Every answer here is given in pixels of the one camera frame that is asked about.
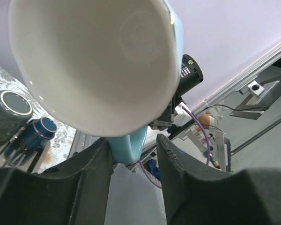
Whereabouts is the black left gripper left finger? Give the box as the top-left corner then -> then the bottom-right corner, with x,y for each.
0,138 -> 113,225

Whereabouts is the dark green mug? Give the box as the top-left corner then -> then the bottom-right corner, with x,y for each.
0,90 -> 33,142

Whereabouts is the navy blue mug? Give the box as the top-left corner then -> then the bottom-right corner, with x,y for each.
17,117 -> 57,152

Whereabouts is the steel tray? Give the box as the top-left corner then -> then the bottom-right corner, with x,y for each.
0,122 -> 51,173

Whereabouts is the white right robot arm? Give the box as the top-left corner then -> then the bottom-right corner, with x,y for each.
148,54 -> 203,133

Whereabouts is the light blue mug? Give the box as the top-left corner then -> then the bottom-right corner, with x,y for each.
8,0 -> 183,164

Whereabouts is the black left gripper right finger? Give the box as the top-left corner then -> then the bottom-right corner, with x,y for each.
156,134 -> 281,225

